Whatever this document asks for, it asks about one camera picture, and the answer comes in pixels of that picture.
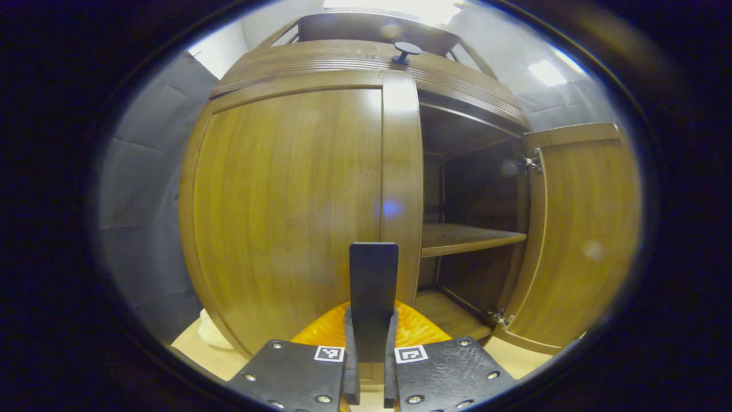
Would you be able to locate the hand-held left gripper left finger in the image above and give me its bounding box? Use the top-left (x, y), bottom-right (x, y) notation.
top-left (228, 302), bottom-right (361, 412)

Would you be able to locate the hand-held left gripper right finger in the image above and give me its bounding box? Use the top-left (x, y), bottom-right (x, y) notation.
top-left (383, 302), bottom-right (516, 412)

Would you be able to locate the black door handle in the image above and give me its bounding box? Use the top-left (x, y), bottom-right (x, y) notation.
top-left (350, 243), bottom-right (399, 362)

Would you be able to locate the wooden shoe cabinet door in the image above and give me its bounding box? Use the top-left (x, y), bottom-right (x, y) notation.
top-left (178, 70), bottom-right (425, 383)
top-left (493, 122), bottom-right (641, 355)

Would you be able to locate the wooden cabinet shelf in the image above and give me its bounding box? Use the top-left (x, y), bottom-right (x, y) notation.
top-left (421, 223), bottom-right (528, 258)

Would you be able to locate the wooden cabinet drawer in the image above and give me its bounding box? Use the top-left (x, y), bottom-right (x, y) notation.
top-left (210, 39), bottom-right (530, 131)

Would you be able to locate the cream soft object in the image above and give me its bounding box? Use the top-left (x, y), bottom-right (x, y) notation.
top-left (199, 309), bottom-right (236, 350)

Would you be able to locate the black backdrop cloth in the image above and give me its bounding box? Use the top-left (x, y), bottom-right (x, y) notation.
top-left (97, 50), bottom-right (621, 344)

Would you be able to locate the black round drawer knob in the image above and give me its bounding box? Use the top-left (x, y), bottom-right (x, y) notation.
top-left (392, 42), bottom-right (423, 65)

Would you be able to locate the small ceiling light panel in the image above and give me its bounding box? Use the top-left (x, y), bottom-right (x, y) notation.
top-left (527, 60), bottom-right (567, 86)

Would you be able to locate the large ceiling light panel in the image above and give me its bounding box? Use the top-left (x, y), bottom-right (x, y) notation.
top-left (323, 0), bottom-right (461, 23)

